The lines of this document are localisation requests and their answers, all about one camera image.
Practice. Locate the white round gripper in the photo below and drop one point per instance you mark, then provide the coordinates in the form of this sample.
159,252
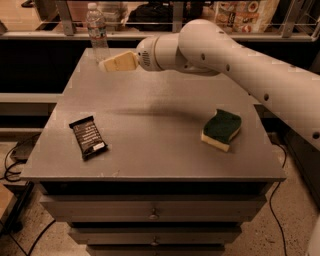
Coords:
145,56

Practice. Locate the clear plastic water bottle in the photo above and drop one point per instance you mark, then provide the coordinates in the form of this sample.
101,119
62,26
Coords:
97,31

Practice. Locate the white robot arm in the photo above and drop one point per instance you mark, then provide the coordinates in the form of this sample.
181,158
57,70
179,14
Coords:
202,47

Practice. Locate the black bag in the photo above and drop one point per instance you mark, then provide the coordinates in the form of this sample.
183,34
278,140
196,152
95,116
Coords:
159,15

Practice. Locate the grey metal railing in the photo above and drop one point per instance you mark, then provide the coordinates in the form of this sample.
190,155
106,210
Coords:
294,20

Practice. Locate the black snack bar wrapper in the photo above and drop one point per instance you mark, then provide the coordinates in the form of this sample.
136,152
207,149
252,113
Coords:
88,137

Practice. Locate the grey metal drawer cabinet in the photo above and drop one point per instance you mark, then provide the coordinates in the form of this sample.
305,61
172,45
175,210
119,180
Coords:
152,123

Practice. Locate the green yellow sponge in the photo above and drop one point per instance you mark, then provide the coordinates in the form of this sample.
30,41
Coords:
221,129

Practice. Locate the printed food package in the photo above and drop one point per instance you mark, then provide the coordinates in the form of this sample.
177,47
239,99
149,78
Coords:
248,16

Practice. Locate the top drawer knob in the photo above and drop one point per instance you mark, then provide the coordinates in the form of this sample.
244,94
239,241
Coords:
154,215

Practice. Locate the drawer knob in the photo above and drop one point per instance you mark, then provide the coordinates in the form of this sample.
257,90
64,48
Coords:
154,241
154,215

